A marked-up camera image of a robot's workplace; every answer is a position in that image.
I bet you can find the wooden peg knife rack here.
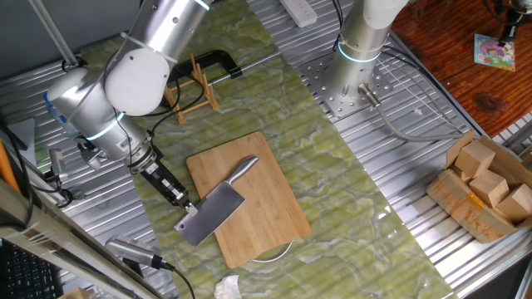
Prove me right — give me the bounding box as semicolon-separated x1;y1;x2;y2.
164;53;220;125

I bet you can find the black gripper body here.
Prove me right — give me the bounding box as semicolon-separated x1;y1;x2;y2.
139;159;190;208

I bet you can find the orange rod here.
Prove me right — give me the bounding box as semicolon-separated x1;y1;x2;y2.
0;140;21;194

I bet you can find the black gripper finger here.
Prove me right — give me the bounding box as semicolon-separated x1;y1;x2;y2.
178;194;199;217

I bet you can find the white wire hanging loop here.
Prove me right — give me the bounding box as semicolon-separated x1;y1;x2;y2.
249;240;294;264

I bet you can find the aluminium frame bar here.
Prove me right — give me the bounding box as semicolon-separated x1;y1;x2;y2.
0;178;167;299

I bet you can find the bamboo cutting board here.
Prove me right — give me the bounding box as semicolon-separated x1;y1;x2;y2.
185;131;313;270

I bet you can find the steel cleaver knife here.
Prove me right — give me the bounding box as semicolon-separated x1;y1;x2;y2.
173;155;259;247

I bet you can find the thin grey metal rod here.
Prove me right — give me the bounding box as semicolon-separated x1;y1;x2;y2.
27;0;80;67

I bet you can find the brown wooden desk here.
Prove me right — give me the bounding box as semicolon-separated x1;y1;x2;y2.
390;0;532;139

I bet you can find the black camera stand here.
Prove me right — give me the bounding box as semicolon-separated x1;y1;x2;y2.
484;0;532;47

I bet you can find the clear water bottle blue label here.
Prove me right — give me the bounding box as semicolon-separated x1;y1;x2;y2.
43;91;80;138

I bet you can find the colourful picture card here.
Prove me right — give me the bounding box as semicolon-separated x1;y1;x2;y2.
473;32;516;72

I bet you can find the silver ribbed camera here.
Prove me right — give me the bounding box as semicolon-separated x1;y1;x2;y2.
105;234;163;269

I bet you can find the black keyboard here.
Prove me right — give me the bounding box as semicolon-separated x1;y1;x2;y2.
0;243;63;299

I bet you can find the white power strip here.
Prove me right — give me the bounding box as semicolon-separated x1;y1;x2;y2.
278;0;319;29

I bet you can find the grey corrugated hose cable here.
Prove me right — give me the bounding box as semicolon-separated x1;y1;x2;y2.
357;82;475;144

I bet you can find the small grey clamped camera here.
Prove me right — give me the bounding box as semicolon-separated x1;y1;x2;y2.
43;148;86;208

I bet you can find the light wooden block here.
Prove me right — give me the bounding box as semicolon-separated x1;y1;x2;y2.
468;169;510;208
496;183;532;224
57;287;95;299
454;140;496;179

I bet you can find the black C-clamp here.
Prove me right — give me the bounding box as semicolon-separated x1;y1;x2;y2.
165;49;283;86

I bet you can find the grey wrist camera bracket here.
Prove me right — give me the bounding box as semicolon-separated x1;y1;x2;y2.
76;139;105;172

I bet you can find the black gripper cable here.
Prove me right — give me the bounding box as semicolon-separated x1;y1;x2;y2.
103;49;209;167

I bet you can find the crumpled white tissue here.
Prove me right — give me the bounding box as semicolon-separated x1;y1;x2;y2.
214;274;242;299

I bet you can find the aluminium robot mounting plate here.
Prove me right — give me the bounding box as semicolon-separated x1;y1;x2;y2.
297;39;396;118

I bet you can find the brown cardboard box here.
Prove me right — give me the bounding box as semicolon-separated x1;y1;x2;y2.
426;130;532;244

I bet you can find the black camera cable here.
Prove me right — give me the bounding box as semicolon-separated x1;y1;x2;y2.
157;259;196;299

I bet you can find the green marble pattern mat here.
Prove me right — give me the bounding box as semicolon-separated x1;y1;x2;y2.
81;0;458;299

